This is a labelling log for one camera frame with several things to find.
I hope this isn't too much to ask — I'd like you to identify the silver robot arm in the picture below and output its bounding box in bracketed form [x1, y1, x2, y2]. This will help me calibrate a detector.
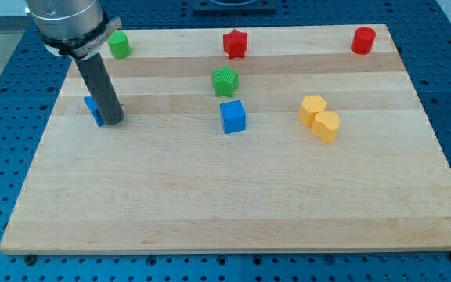
[26, 0, 122, 60]

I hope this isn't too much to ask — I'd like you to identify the wooden board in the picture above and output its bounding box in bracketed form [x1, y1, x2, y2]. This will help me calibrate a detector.
[0, 24, 451, 255]

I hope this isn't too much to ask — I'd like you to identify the yellow hexagon block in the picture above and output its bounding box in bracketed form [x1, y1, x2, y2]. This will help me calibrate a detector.
[298, 95, 327, 127]

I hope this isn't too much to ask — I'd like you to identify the blue cube block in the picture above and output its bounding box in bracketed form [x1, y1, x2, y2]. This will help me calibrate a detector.
[219, 100, 246, 134]

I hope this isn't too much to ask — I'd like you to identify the green star block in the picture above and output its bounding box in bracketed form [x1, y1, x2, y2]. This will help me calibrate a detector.
[211, 66, 239, 98]

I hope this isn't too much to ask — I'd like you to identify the red star block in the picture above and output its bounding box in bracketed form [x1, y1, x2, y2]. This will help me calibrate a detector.
[222, 29, 248, 59]

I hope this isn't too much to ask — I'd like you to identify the yellow heart block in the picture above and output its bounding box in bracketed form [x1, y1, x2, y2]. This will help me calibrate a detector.
[311, 111, 340, 144]

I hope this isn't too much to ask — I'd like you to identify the green cylinder block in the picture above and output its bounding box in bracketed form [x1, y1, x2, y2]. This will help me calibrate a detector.
[107, 31, 132, 59]

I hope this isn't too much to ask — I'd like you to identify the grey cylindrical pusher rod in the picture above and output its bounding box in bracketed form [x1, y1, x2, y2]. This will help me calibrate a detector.
[75, 53, 124, 125]

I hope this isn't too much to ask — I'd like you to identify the blue flat block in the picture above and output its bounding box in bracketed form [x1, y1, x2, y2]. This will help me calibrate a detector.
[83, 96, 104, 127]

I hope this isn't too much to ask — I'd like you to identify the red cylinder block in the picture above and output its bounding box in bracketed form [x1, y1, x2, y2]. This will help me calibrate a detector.
[351, 27, 377, 55]

